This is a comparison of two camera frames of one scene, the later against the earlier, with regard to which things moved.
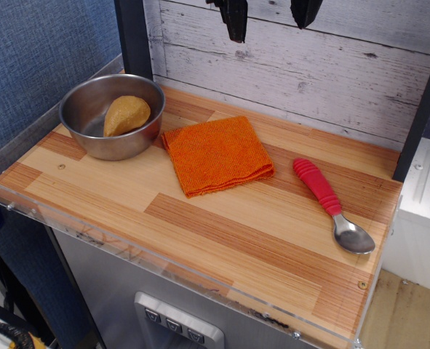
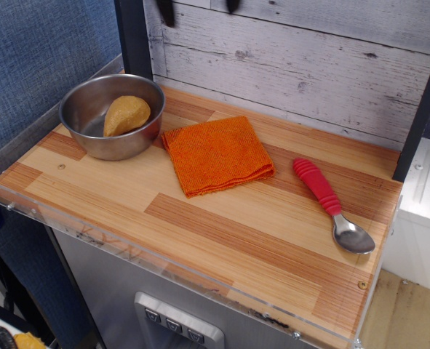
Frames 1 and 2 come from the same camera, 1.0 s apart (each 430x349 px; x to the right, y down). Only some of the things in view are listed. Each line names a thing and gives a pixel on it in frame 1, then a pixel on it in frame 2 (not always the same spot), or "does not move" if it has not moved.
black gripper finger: x=305 y=11 -> x=232 y=5
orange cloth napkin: x=217 y=155 does not move
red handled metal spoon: x=351 y=235 does not move
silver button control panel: x=161 y=325 does not move
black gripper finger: x=234 y=14 -> x=166 y=8
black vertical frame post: x=135 y=38 does not move
